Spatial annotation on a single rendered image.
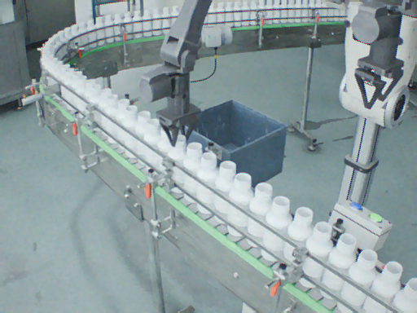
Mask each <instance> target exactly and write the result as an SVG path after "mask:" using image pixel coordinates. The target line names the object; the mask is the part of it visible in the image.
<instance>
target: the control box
mask: <svg viewBox="0 0 417 313"><path fill-rule="evenodd" d="M352 202H354V201H352V200H346V201H341V202H338V203H337V204H336V205H335V207H334V210H333V211H332V213H331V217H330V219H329V221H328V223H329V224H330V225H332V224H333V223H336V220H337V219H338V218H342V219H343V220H344V222H343V226H342V227H344V228H345V234H352V235H353V236H355V238H356V239H357V242H356V243H357V244H356V246H357V247H358V249H357V251H358V253H359V254H361V252H362V251H363V250H364V249H369V250H373V251H374V252H376V251H377V250H379V249H381V248H382V247H383V245H384V242H385V240H386V239H387V237H388V234H389V230H390V229H391V228H392V226H393V225H392V223H389V222H388V221H387V220H386V219H384V218H381V220H380V221H376V220H374V219H373V218H371V217H370V215H371V214H373V213H372V212H371V211H370V210H368V209H365V208H364V207H363V206H362V209H355V208H354V207H352V206H351V203H352ZM356 246H355V247H356Z"/></svg>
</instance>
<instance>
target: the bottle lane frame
mask: <svg viewBox="0 0 417 313"><path fill-rule="evenodd" d="M47 102H48V104H49V105H50V107H51V108H52V110H53V111H55V119H56V120H57V121H59V123H58V124H57V126H58V129H57V130H58V134H57V132H56V131H55V130H53V132H54V134H55V135H56V137H57V138H58V139H60V140H61V142H62V143H63V144H65V145H66V146H67V147H68V148H69V149H70V150H71V152H73V153H74V154H75V155H76V156H77V157H78V158H79V159H80V157H79V156H80V154H81V153H80V148H79V143H78V135H76V136H75V135H74V133H73V127H72V126H66V123H69V122H70V121H74V120H73V116H71V115H70V114H69V113H68V112H66V110H65V108H62V106H59V105H58V104H57V103H56V102H55V101H54V100H53V99H51V98H50V97H49V98H47ZM81 134H82V138H83V143H84V148H85V154H86V155H89V154H91V153H93V152H94V149H93V145H94V144H95V145H96V148H97V153H95V154H94V155H97V156H98V159H99V163H97V164H96V165H93V166H91V167H90V170H92V171H93V172H94V174H95V175H96V176H98V177H99V178H100V179H101V180H102V181H103V182H104V183H106V184H107V186H108V187H109V188H111V189H112V190H113V191H114V192H115V193H116V194H117V195H118V196H119V197H120V198H121V199H122V200H123V201H124V200H125V195H124V190H125V189H127V190H129V191H130V192H132V193H133V194H134V195H135V196H136V197H137V198H138V199H139V202H140V205H141V210H142V215H143V218H144V219H146V220H147V221H148V222H149V223H150V224H151V220H152V217H151V197H150V198H149V199H147V198H146V192H145V188H140V189H138V188H137V185H138V184H140V183H143V182H145V181H146V175H145V174H144V173H143V172H142V171H141V170H139V169H137V168H136V167H135V166H134V165H132V164H131V163H129V162H128V161H127V160H128V159H125V158H123V157H122V156H121V154H120V155H119V154H118V153H117V152H116V150H113V149H112V148H110V145H107V144H106V143H105V142H104V141H102V140H101V139H100V138H99V137H97V136H96V135H95V134H94V133H93V132H92V131H90V130H87V128H86V127H85V126H84V125H82V126H81ZM94 155H92V156H88V160H87V165H92V164H94V163H95V162H96V161H95V158H94ZM80 160H81V159H80ZM171 193H172V192H171ZM171 193H167V191H165V190H164V189H163V187H160V186H158V187H157V188H156V206H157V218H158V219H159V220H160V221H161V220H162V219H164V218H167V217H168V216H169V207H171V208H172V209H173V218H171V219H172V220H173V221H174V224H175V229H172V230H171V231H169V232H167V233H165V234H164V235H163V236H164V237H165V238H167V239H168V240H169V241H170V242H171V243H172V244H173V245H175V246H176V247H177V248H178V249H179V250H181V251H182V252H183V253H184V254H185V255H186V256H187V257H188V258H189V259H190V260H191V261H193V262H195V263H196V264H197V265H198V266H199V267H200V268H202V269H203V270H204V271H205V272H207V273H208V274H210V275H211V276H212V277H213V278H214V279H215V280H217V281H218V282H219V283H220V284H221V285H223V286H224V287H226V289H227V290H228V291H230V292H231V293H233V294H234V295H235V296H236V297H237V298H239V299H240V300H241V301H242V302H244V303H245V304H246V305H247V306H250V307H251V308H252V309H253V310H254V311H255V312H256V313H270V306H271V303H272V301H273V297H272V296H271V295H270V289H268V290H265V287H264V286H265V284H268V283H270V282H271V281H272V275H273V271H272V270H271V268H272V266H271V267H268V266H266V265H265V264H264V263H262V262H260V259H261V258H262V257H259V258H255V257H254V256H252V255H251V254H249V253H248V251H249V250H250V249H249V250H244V249H242V248H241V247H240V246H238V242H236V243H234V242H233V241H231V240H230V239H228V238H227V235H228V234H229V233H228V234H226V235H223V234H221V233H220V231H218V230H217V227H218V226H217V227H213V226H211V225H210V224H209V223H207V220H208V219H205V220H203V219H202V218H201V217H200V216H199V215H198V213H199V212H197V213H195V212H193V211H192V210H191V209H189V206H190V205H187V206H185V205H183V204H182V203H181V202H180V201H179V200H180V199H181V198H180V199H178V200H177V199H175V198H174V197H173V196H171ZM151 225H152V224H151ZM152 226H153V225H152ZM273 266H274V265H273ZM297 283H298V282H297ZM297 283H294V284H291V283H290V282H289V281H288V283H287V284H286V285H285V286H284V287H283V289H282V290H281V294H280V299H279V307H278V309H277V312H276V313H282V312H283V311H285V310H286V309H287V308H289V306H288V305H289V301H290V298H292V299H294V301H296V307H295V310H293V309H291V310H290V311H292V312H293V313H333V311H334V310H335V309H336V306H335V307H333V308H332V309H330V310H328V309H327V308H326V307H324V306H323V305H321V304H320V302H321V301H322V299H320V300H318V301H315V300H314V299H313V298H312V297H310V296H309V295H308V292H309V291H310V289H309V290H308V291H306V292H302V291H301V290H300V289H298V288H297V287H296V284H297Z"/></svg>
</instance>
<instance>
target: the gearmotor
mask: <svg viewBox="0 0 417 313"><path fill-rule="evenodd" d="M232 42H233V34H232V32H231V29H230V27H229V26H227V25H225V26H221V25H217V26H214V25H213V26H205V27H203V28H202V31H201V37H200V40H199V42H198V46H200V48H199V49H202V48H210V47H214V50H215V68H214V71H213V73H212V74H211V75H210V76H209V77H207V78H205V79H202V80H198V81H192V82H201V81H204V80H206V79H208V78H210V77H211V76H212V75H213V74H214V73H215V70H216V66H217V47H218V46H227V45H230V44H231V43H232Z"/></svg>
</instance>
